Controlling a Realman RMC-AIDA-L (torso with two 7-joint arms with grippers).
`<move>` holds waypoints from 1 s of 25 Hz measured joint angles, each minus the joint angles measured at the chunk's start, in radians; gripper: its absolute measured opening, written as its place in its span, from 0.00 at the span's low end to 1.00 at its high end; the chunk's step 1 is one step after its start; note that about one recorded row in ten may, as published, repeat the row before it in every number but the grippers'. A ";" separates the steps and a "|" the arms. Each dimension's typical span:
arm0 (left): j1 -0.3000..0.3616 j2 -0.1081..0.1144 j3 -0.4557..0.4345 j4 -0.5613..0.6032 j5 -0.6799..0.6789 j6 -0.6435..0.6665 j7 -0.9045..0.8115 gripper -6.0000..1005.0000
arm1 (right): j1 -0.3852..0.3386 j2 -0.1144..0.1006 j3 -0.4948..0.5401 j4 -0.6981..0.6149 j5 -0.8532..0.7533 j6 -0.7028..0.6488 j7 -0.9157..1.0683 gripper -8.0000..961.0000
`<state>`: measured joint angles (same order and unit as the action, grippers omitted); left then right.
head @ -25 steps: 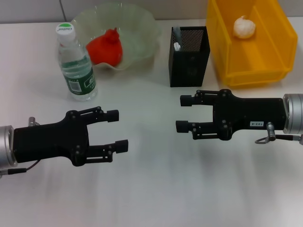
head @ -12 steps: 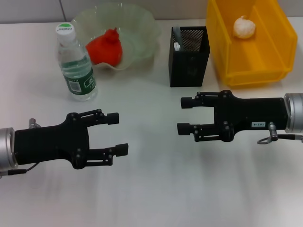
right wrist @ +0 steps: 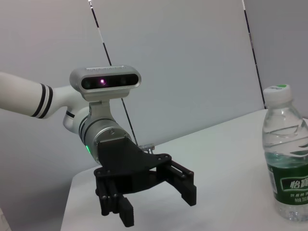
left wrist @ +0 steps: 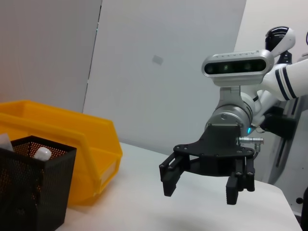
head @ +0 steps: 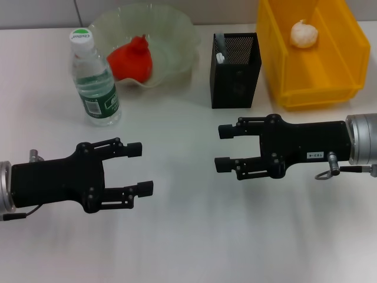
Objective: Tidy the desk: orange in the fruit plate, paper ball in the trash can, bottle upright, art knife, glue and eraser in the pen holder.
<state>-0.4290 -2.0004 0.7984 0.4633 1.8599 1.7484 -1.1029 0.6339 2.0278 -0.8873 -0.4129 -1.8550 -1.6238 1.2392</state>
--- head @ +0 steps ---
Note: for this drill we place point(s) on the grey glitter marker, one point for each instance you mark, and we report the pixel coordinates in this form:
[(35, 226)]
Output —
[(221, 44)]

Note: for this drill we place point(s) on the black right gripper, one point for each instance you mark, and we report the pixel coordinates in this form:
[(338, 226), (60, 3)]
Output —
[(306, 141)]

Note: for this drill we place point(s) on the yellow plastic bin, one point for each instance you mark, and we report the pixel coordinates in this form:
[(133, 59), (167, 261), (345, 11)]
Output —
[(332, 67)]

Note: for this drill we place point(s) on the white garlic bulb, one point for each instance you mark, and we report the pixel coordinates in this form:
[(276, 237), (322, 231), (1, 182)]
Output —
[(304, 34)]

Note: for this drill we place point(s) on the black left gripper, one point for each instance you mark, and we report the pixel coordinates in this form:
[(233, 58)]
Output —
[(56, 182)]

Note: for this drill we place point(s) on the green toothbrush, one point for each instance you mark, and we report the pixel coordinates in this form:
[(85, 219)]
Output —
[(221, 58)]

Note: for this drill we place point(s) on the black mesh pen holder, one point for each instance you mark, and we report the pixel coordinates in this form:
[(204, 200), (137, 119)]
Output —
[(234, 85)]

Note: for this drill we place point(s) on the red-orange plush orange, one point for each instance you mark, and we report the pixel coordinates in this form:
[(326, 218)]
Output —
[(132, 63)]

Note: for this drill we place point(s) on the clear green-label water bottle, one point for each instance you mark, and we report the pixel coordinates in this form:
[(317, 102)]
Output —
[(94, 85)]

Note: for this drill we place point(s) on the translucent green fruit bowl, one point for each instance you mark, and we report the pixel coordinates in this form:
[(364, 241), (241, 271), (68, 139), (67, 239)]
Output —
[(173, 44)]

